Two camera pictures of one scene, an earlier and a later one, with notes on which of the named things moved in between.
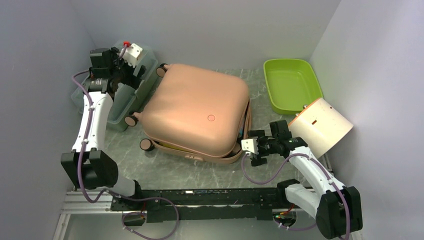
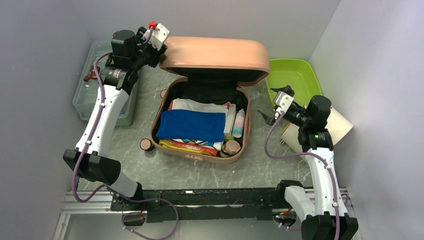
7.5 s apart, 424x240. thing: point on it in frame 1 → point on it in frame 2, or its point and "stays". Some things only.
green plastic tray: (292, 85) stays
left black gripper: (132, 80) → (157, 54)
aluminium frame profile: (75, 203) stays
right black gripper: (261, 134) → (287, 89)
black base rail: (168, 204) stays
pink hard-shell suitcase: (197, 113) → (215, 69)
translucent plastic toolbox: (125, 100) → (86, 93)
